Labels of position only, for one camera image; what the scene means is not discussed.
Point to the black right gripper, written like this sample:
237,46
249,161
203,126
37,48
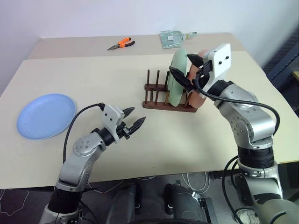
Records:
205,67

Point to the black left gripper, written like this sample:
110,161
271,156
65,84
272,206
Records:
123,131

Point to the pink plate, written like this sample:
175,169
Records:
197,99

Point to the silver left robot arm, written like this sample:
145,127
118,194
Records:
79,158

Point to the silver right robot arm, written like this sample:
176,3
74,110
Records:
257,121

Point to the wooden dish rack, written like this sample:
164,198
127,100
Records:
155,103

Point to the green plate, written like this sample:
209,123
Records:
178,60

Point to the clear green plastic bag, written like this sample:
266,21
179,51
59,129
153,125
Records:
170,38

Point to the dark rounded shape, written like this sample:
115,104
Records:
184,205
126,203

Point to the blue plate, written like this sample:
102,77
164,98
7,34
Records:
45,115

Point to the white crumpled cloth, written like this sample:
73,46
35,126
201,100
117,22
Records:
246,215

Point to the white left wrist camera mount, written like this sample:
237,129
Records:
111,116

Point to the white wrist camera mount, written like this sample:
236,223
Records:
220,61
111,116

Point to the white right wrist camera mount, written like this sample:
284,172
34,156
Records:
220,61

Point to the dark blue metal frame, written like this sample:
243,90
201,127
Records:
283,60

